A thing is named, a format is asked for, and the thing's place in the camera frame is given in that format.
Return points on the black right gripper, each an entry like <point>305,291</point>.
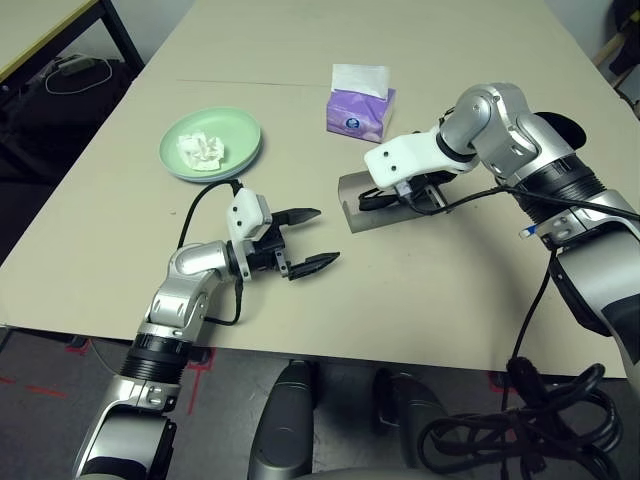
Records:
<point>427,192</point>

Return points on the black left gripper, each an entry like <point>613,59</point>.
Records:
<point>265,250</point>

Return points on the grey glasses case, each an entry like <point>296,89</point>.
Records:
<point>380,220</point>

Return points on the black sunglasses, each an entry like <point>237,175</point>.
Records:
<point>372,200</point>

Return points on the green plastic plate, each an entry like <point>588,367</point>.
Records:
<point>235,130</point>

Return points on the white tissue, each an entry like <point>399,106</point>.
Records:
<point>200,150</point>

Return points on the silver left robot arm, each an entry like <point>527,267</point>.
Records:
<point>190,260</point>

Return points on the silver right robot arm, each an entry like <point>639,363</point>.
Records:
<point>500,120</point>

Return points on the purple tissue pack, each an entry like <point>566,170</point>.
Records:
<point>355,115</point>

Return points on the black plastic cup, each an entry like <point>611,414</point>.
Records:
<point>570,132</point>

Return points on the grey robot left leg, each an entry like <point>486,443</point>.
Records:
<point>282,425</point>

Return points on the grey robot leg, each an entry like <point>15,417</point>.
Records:
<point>410,420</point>
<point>282,425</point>

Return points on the grey robot right leg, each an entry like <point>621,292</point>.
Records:
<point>410,420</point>

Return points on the wooden stool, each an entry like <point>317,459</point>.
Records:
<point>607,50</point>

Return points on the grey power adapter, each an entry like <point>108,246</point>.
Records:
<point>77,65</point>

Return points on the yellow-edged side table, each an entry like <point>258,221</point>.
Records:
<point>30,25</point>

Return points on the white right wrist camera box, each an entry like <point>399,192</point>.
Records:
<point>405,157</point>

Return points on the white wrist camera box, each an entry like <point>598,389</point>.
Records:
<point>405,157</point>
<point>245,212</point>

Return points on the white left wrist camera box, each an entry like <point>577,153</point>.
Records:
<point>245,212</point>

